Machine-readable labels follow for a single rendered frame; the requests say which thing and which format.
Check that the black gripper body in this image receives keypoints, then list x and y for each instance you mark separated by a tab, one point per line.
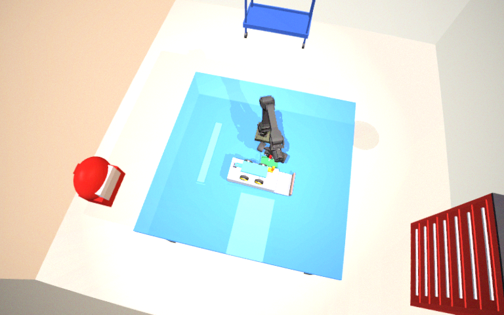
262	147

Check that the green tray floor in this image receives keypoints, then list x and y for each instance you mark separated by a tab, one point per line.
267	162

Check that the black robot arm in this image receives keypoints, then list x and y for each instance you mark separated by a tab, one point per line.
269	123

